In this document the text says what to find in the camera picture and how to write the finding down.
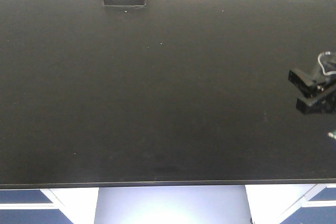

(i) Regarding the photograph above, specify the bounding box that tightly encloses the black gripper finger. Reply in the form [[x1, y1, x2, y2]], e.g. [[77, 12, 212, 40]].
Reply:
[[296, 85, 335, 114], [288, 69, 335, 98]]

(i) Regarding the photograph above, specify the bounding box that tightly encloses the blue cabinet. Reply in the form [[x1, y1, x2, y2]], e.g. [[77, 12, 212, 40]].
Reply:
[[1, 188, 99, 223], [245, 184, 335, 223]]

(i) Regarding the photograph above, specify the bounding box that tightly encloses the small clear glass beaker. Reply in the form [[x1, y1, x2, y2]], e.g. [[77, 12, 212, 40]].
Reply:
[[317, 51, 335, 76]]

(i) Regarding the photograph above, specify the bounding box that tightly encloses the blue left cabinet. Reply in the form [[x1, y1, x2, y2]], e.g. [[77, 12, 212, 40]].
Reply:
[[1, 188, 99, 223]]

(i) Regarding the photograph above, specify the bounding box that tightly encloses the blue right cabinet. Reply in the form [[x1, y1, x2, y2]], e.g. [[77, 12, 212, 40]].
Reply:
[[245, 184, 335, 223]]

